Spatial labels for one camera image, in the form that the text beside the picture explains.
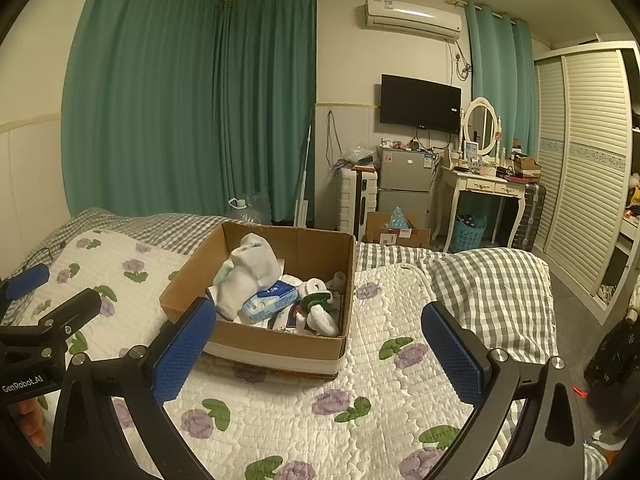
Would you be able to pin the beige sock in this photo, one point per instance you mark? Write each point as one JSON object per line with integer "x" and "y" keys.
{"x": 339, "y": 280}

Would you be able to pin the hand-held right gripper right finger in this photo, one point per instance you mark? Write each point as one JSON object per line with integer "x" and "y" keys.
{"x": 452, "y": 355}

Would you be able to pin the dark suitcase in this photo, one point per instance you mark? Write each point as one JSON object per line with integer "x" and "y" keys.
{"x": 529, "y": 215}

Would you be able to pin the small brown box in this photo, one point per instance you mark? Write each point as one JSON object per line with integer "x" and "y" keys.
{"x": 527, "y": 166}

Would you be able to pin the cardboard box with teal tissue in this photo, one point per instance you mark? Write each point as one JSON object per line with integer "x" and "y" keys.
{"x": 395, "y": 232}

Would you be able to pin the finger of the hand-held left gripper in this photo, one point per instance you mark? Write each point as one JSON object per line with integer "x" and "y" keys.
{"x": 27, "y": 280}
{"x": 70, "y": 310}

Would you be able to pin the blue plastic basket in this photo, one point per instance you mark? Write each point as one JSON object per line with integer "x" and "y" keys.
{"x": 469, "y": 235}

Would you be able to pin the clear plastic water bottle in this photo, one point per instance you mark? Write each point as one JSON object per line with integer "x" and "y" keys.
{"x": 250, "y": 207}

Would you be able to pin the grey small fridge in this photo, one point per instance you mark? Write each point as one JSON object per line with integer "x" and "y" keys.
{"x": 405, "y": 180}

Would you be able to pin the bed with floral quilt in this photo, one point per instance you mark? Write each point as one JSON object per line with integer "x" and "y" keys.
{"x": 490, "y": 280}

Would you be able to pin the white dressing table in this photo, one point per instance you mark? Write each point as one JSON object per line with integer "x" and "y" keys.
{"x": 480, "y": 185}

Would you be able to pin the yellow plush toy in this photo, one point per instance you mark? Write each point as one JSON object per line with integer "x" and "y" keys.
{"x": 634, "y": 192}

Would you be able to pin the white sock with green band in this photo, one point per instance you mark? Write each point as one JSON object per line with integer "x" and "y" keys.
{"x": 320, "y": 315}

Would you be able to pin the small blue white box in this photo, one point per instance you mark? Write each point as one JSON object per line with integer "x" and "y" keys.
{"x": 471, "y": 151}

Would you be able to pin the grey white sock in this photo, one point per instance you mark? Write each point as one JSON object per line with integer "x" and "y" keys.
{"x": 255, "y": 260}

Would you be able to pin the dark patterned garment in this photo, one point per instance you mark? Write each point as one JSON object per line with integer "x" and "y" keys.
{"x": 612, "y": 350}

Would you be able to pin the white air conditioner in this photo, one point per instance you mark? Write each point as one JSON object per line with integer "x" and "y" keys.
{"x": 412, "y": 20}

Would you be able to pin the white oval mirror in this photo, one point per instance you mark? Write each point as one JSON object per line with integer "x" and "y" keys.
{"x": 480, "y": 125}

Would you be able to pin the wide teal curtain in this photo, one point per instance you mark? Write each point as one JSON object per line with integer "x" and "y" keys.
{"x": 140, "y": 100}

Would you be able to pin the person's left hand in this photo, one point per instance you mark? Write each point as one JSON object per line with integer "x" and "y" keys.
{"x": 31, "y": 420}

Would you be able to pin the narrow teal curtain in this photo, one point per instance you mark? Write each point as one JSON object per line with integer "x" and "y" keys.
{"x": 500, "y": 75}

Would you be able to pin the blue tissue packet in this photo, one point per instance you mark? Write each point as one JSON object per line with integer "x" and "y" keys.
{"x": 267, "y": 302}

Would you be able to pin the white ribbed suitcase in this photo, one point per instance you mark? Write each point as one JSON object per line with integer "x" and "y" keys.
{"x": 350, "y": 200}

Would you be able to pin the white louvred wardrobe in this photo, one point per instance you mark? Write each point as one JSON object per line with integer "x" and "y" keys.
{"x": 585, "y": 170}

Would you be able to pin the clear plastic bag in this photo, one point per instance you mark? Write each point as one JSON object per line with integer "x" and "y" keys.
{"x": 360, "y": 155}

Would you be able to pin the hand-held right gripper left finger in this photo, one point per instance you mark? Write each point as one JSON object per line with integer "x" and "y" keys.
{"x": 182, "y": 350}

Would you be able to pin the black wall television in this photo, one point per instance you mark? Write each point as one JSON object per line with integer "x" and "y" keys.
{"x": 420, "y": 102}

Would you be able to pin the white mop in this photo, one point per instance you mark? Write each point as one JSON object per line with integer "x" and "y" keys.
{"x": 302, "y": 210}

